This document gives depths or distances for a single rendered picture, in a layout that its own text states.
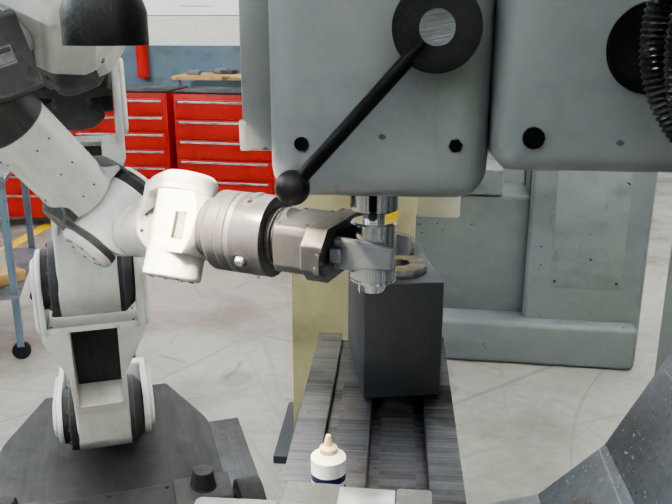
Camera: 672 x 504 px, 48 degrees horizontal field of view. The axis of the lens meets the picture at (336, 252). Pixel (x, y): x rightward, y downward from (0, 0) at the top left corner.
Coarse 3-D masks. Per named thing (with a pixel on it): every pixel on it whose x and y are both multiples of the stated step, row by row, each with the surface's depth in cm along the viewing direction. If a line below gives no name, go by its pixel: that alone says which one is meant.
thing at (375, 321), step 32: (416, 256) 125; (352, 288) 128; (416, 288) 113; (352, 320) 130; (384, 320) 114; (416, 320) 114; (352, 352) 131; (384, 352) 115; (416, 352) 116; (384, 384) 117; (416, 384) 117
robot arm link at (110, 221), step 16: (128, 176) 106; (112, 192) 105; (128, 192) 105; (96, 208) 104; (112, 208) 104; (128, 208) 100; (80, 224) 103; (96, 224) 103; (112, 224) 104; (128, 224) 95; (112, 240) 104; (128, 240) 97; (144, 256) 101
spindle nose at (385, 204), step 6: (354, 198) 75; (360, 198) 74; (366, 198) 74; (378, 198) 74; (384, 198) 74; (390, 198) 74; (396, 198) 75; (354, 204) 75; (360, 204) 74; (366, 204) 74; (378, 204) 74; (384, 204) 74; (390, 204) 74; (396, 204) 75; (354, 210) 75; (360, 210) 74; (366, 210) 74; (378, 210) 74; (384, 210) 74; (390, 210) 74; (396, 210) 75
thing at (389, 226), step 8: (360, 216) 78; (352, 224) 76; (360, 224) 75; (368, 224) 75; (376, 224) 75; (384, 224) 75; (392, 224) 75; (360, 232) 75; (368, 232) 75; (376, 232) 74; (384, 232) 75; (392, 232) 75
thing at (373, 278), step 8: (352, 232) 76; (368, 240) 75; (376, 240) 75; (384, 240) 75; (392, 240) 76; (352, 272) 77; (360, 272) 76; (368, 272) 76; (376, 272) 76; (384, 272) 76; (392, 272) 77; (352, 280) 77; (360, 280) 76; (368, 280) 76; (376, 280) 76; (384, 280) 76; (392, 280) 77
